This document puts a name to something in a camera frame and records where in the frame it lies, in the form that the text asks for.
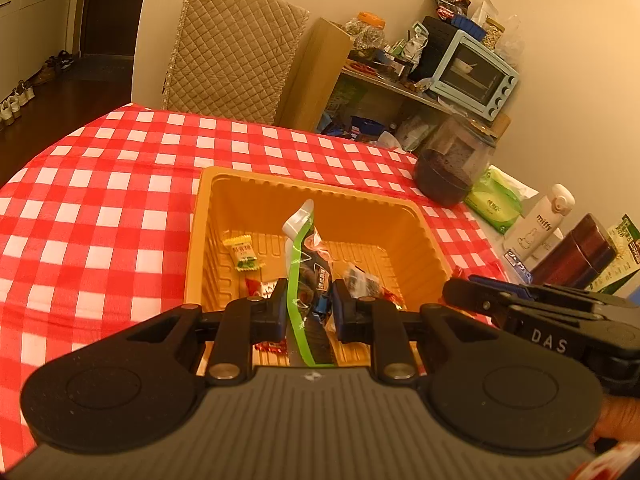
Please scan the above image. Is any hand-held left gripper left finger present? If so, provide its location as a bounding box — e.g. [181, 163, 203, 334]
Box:
[117, 279, 291, 387]

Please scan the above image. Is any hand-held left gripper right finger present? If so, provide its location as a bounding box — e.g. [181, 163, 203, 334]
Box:
[332, 279, 501, 384]

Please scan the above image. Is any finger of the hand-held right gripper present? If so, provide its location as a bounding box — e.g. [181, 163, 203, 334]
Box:
[442, 277, 509, 329]
[467, 274, 547, 301]

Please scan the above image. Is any white green snack packet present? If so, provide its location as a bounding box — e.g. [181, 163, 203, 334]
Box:
[281, 199, 336, 368]

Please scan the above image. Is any yellow plastic tray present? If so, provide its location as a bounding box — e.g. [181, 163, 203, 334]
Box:
[184, 166, 453, 376]

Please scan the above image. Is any person's right hand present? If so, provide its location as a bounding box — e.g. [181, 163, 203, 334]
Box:
[586, 394, 640, 455]

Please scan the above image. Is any blue toothpaste tube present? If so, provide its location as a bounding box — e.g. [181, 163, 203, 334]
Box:
[502, 247, 534, 277]

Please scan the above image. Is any silver candy wrapper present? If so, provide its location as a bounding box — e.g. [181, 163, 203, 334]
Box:
[344, 266, 384, 297]

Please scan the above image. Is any yellow green wrapped candy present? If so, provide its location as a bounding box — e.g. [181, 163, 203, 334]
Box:
[221, 232, 264, 274]

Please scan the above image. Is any brown metal thermos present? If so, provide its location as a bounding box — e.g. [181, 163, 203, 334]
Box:
[530, 213, 619, 289]

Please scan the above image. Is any white drink bottle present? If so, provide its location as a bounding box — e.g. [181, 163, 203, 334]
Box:
[502, 184, 576, 262]

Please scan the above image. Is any green white carton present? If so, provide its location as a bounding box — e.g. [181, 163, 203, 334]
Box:
[587, 214, 640, 296]

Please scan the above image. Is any green tissue pack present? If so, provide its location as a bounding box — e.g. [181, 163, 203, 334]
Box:
[464, 165, 539, 234]

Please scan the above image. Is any glass jar with dark contents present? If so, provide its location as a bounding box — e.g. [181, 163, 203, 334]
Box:
[412, 119, 497, 209]

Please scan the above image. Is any red checkered tablecloth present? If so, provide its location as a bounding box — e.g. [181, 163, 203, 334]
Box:
[0, 102, 506, 463]

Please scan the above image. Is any light blue toaster oven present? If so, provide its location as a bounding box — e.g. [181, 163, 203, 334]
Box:
[427, 30, 521, 122]

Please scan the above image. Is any wooden shelf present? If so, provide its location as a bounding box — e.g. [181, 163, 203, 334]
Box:
[320, 62, 511, 153]

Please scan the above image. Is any cardboard box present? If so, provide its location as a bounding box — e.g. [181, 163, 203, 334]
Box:
[276, 17, 356, 134]

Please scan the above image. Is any clear jar of nuts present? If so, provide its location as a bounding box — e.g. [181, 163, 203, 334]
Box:
[482, 17, 506, 52]

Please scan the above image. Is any blue box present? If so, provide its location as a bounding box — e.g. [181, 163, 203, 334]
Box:
[449, 14, 489, 42]

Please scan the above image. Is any beige quilted chair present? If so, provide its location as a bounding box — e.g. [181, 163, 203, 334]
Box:
[161, 0, 311, 127]

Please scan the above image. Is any plastic jar with orange lid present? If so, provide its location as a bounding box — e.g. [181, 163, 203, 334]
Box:
[344, 11, 389, 57]

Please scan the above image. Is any row of shoes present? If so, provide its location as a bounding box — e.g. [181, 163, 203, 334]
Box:
[0, 50, 76, 127]

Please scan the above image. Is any white cabinet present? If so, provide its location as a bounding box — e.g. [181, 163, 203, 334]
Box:
[0, 0, 77, 107]

